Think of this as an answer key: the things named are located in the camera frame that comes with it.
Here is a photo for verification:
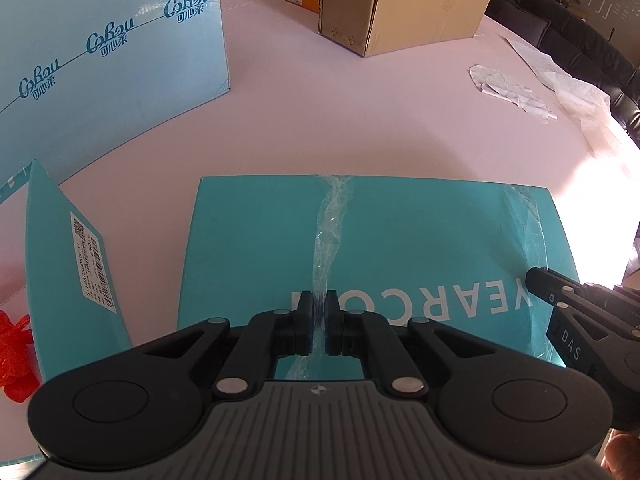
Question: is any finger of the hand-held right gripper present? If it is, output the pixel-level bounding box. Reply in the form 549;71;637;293
525;266;640;333

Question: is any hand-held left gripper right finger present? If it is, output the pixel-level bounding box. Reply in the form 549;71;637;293
325;290;496;401

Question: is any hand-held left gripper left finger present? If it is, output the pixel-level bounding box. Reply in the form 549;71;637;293
142;290;326;401

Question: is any clear plastic wrap strip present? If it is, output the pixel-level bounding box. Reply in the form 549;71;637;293
501;184;552;287
287;174;357;381

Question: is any teal box lid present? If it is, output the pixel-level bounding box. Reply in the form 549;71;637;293
177;174;583;381

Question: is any teal patterned box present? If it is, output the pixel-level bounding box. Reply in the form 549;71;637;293
0;160;135;391

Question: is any red plastic bag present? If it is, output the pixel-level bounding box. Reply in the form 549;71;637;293
0;309;42;404

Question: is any person's right hand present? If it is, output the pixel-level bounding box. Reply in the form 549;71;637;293
606;432;640;480

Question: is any white plastic sheet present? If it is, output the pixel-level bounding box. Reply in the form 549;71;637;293
500;32;640;162

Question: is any crumpled white paper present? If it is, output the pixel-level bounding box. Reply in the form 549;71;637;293
470;64;559;124

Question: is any black sofa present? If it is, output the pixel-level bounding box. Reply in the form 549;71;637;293
485;0;640;147

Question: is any brown cardboard box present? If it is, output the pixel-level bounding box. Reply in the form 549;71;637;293
317;0;501;57

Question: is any large light blue carton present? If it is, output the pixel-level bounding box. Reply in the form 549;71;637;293
0;0;232;196

